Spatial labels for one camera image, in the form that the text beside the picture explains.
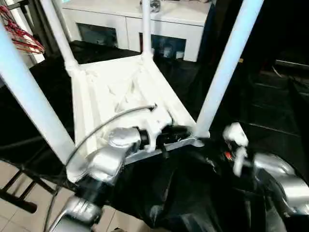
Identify dark grey curtain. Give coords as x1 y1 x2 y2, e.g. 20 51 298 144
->
23 0 66 57

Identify white cabinet with glass doors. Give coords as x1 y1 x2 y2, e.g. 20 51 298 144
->
61 0 212 63

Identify black mat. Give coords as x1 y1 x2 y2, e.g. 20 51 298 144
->
0 40 309 232

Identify dark long metal bar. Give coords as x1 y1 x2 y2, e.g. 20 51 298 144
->
275 58 309 70

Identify black case with brass label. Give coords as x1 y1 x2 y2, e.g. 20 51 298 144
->
197 0 277 73

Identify white plastic table top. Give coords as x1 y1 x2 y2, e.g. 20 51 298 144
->
65 53 211 183

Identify white plastic table leg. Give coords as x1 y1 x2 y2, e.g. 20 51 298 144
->
0 23 76 167
40 0 80 71
140 0 155 61
196 0 265 141

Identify black metal folding frame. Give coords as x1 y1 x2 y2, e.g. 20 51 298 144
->
0 166 58 214

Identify red wire clothes hangers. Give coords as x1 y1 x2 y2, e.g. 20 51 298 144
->
0 6 46 55

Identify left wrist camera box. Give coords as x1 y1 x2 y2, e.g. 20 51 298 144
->
142 108 174 152

